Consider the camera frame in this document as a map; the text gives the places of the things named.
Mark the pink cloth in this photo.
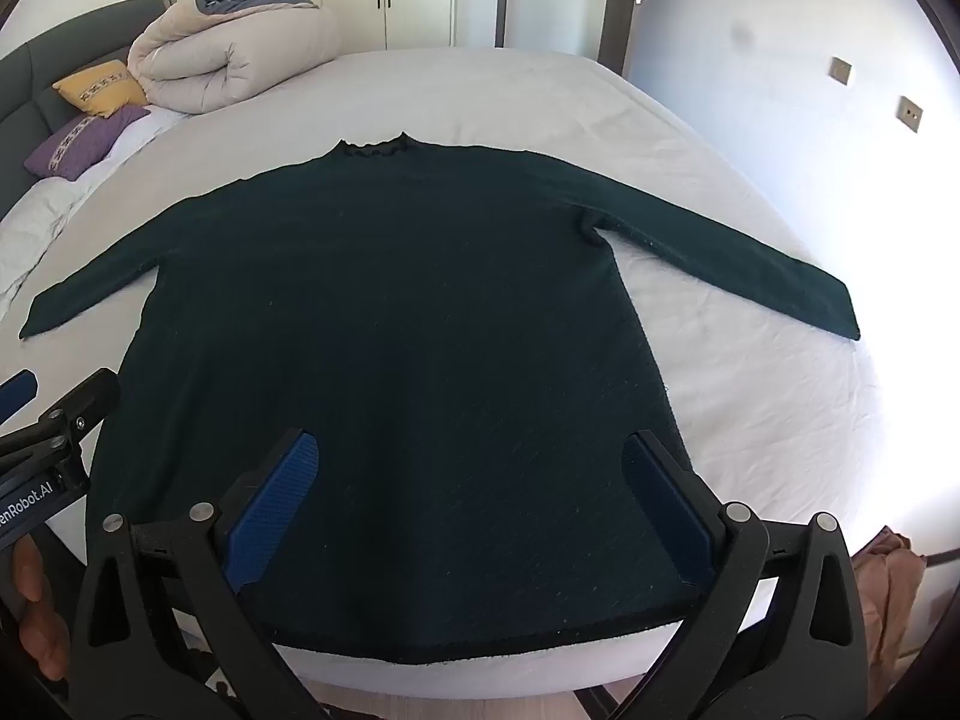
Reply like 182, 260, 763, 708
851, 529, 927, 683

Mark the rolled beige duvet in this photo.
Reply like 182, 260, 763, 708
127, 0, 342, 115

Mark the dark green sweater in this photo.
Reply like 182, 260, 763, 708
19, 131, 862, 668

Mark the room door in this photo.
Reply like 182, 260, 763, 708
596, 0, 680, 80

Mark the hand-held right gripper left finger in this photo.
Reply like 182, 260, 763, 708
71, 427, 323, 720

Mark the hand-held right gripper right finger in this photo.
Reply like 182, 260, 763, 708
607, 429, 875, 720

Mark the purple patterned pillow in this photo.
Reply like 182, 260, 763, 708
24, 105, 151, 182

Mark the white wrinkled pillow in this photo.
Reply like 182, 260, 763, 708
0, 105, 196, 316

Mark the yellow patterned pillow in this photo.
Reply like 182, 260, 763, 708
52, 66, 151, 119

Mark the person's left hand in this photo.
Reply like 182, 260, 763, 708
13, 538, 72, 681

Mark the white bed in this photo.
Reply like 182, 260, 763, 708
0, 45, 901, 698

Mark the grey padded headboard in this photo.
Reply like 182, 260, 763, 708
0, 0, 177, 218

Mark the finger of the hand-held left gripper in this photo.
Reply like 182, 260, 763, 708
0, 370, 40, 427
0, 367, 121, 477

